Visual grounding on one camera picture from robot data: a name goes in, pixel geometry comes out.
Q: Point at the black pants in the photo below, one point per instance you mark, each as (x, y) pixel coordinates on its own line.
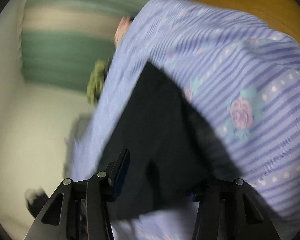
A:
(174, 152)

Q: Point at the olive green garment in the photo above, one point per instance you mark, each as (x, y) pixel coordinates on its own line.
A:
(96, 80)

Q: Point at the green curtain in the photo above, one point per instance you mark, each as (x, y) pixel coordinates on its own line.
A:
(62, 39)

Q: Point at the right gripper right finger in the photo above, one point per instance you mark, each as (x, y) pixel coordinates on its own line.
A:
(209, 210)

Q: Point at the black cable connector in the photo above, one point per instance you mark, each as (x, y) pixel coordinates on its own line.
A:
(35, 200)

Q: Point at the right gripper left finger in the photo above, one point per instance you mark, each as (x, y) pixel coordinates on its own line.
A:
(104, 187)

